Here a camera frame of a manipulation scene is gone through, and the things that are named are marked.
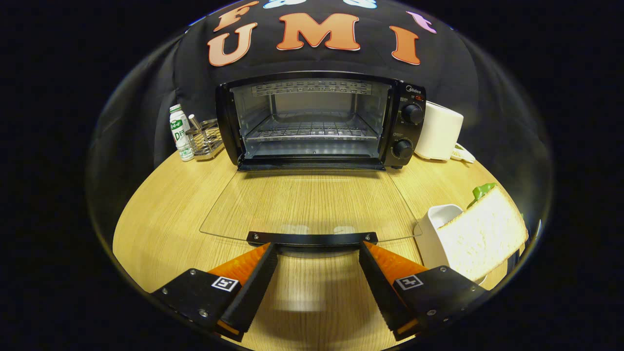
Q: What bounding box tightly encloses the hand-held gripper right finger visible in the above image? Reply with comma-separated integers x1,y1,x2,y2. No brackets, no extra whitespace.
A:
359,240,488,341

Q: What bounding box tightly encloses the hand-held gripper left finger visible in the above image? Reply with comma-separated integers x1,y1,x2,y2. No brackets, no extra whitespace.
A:
151,242,279,342

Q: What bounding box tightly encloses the toast sandwich with lettuce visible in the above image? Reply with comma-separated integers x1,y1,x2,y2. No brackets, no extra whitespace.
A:
436,183,529,282

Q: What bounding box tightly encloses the black toaster oven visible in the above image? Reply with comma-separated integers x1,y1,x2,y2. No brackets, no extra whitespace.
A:
199,71,428,258

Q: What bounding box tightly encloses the white pop-up toaster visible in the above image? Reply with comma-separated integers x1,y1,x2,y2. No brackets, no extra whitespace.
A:
414,101,465,162

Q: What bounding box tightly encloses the white plastic tray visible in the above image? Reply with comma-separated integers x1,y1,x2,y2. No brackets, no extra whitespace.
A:
413,204,488,286

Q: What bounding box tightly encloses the small white dish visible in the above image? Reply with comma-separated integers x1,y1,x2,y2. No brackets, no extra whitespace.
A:
450,143,476,164

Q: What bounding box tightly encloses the white bottle with green label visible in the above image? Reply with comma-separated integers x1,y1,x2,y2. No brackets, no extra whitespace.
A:
169,104,195,162

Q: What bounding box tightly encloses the metal wire basket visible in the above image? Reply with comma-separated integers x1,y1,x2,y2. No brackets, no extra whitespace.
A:
185,114,225,162

